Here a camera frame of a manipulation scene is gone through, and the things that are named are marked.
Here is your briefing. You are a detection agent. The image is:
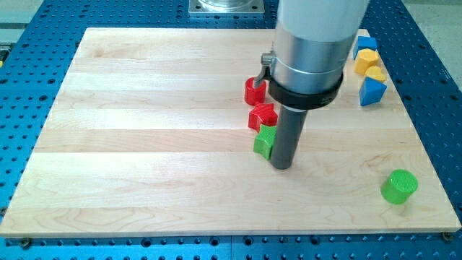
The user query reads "blue triangle block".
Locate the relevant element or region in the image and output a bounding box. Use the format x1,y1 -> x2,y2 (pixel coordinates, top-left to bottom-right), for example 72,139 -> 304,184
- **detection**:
359,77 -> 387,106

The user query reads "blue cube block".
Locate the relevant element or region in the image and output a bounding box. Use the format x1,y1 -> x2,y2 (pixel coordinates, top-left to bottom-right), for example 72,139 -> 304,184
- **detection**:
353,35 -> 378,59

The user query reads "black clamp ring with lever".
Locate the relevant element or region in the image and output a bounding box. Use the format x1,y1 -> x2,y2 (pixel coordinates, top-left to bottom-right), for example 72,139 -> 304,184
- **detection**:
253,51 -> 344,111

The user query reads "yellow hexagon block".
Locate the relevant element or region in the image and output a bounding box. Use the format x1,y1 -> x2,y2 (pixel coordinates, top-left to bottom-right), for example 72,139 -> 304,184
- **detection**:
354,48 -> 379,75

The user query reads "yellow heart block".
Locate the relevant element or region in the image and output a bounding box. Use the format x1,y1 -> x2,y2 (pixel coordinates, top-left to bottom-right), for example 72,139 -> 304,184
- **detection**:
365,66 -> 386,83

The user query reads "green cylinder block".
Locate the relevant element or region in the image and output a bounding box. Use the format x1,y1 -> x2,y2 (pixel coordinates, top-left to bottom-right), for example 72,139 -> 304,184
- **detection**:
380,169 -> 419,204

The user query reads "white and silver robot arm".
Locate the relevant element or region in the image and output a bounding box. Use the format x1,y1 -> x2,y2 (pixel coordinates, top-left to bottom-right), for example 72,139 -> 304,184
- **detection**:
271,0 -> 369,94

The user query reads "red star block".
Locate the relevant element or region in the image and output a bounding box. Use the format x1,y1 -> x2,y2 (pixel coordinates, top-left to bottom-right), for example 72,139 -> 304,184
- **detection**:
248,103 -> 278,132

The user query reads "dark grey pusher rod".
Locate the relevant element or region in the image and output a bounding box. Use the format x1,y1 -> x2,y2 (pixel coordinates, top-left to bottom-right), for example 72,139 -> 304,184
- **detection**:
270,105 -> 308,170

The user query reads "green star block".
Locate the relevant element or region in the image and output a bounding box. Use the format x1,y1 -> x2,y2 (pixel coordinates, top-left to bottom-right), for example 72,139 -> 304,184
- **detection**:
253,125 -> 276,160

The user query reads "red cylinder block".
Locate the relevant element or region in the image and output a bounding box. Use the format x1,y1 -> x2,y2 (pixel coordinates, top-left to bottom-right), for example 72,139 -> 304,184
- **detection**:
244,77 -> 267,106

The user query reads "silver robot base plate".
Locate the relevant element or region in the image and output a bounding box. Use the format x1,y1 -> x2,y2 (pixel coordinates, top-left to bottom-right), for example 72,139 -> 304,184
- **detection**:
188,0 -> 265,15

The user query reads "light wooden board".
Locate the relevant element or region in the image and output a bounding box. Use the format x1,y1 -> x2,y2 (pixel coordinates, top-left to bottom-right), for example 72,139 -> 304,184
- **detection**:
1,28 -> 461,238

